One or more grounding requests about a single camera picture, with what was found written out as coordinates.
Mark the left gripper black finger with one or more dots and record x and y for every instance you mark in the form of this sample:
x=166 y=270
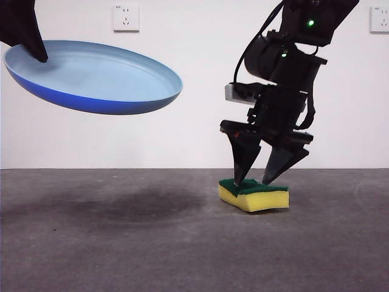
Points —
x=21 y=24

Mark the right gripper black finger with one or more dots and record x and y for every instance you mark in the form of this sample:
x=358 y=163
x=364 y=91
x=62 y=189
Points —
x=282 y=161
x=243 y=155

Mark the yellow sponge with green pad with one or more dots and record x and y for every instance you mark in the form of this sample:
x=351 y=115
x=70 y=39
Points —
x=264 y=202

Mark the blue round plate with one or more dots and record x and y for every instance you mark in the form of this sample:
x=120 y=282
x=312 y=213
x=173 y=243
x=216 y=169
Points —
x=106 y=80

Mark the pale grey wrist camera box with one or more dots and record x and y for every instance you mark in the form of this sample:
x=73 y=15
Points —
x=231 y=92

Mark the white wall socket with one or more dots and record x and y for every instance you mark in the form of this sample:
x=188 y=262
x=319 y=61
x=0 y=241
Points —
x=126 y=18
x=380 y=19

